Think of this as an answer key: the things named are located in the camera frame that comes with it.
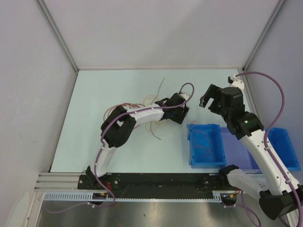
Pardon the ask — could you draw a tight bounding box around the red wire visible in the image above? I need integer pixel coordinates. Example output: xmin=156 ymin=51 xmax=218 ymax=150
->
xmin=104 ymin=102 xmax=145 ymax=130
xmin=189 ymin=120 xmax=215 ymax=161

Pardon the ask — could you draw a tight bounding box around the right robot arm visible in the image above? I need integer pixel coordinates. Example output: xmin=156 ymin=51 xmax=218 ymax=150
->
xmin=200 ymin=84 xmax=303 ymax=223

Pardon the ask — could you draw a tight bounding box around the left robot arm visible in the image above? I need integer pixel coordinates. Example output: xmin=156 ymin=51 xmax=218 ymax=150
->
xmin=86 ymin=91 xmax=192 ymax=189

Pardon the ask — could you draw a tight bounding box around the blue plastic bin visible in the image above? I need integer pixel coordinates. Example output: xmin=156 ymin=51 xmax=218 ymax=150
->
xmin=187 ymin=124 xmax=226 ymax=168
xmin=268 ymin=128 xmax=301 ymax=171

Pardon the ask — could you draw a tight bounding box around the purple plastic tray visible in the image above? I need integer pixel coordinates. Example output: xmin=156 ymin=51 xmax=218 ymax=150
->
xmin=220 ymin=127 xmax=259 ymax=173

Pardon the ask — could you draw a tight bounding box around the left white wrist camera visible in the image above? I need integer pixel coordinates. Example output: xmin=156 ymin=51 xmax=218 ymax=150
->
xmin=178 ymin=92 xmax=190 ymax=100

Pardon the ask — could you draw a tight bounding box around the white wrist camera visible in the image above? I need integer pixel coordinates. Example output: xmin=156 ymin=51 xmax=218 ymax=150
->
xmin=178 ymin=92 xmax=190 ymax=100
xmin=228 ymin=74 xmax=245 ymax=91

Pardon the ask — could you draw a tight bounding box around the orange wire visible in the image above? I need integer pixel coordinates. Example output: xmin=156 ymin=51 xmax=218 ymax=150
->
xmin=143 ymin=95 xmax=168 ymax=133

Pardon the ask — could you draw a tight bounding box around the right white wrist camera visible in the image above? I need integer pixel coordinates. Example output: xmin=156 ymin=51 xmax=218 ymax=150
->
xmin=228 ymin=74 xmax=245 ymax=91

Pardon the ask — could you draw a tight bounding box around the slotted cable duct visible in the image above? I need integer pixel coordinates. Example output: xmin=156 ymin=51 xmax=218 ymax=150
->
xmin=44 ymin=192 xmax=222 ymax=203

